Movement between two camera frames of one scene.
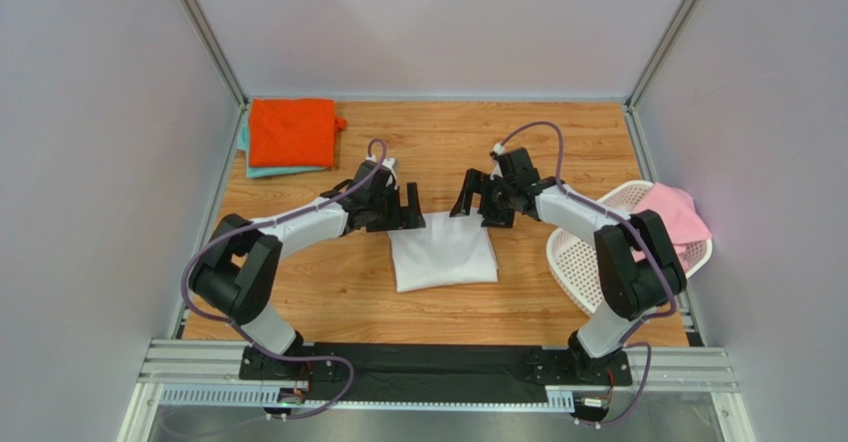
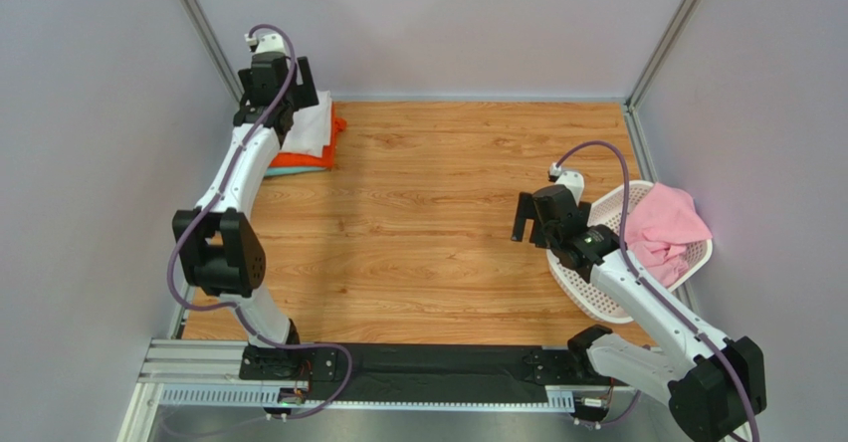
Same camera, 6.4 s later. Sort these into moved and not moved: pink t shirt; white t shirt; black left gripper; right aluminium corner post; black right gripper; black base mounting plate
Moved: black left gripper; black right gripper; white t shirt
Not moved: right aluminium corner post; black base mounting plate; pink t shirt
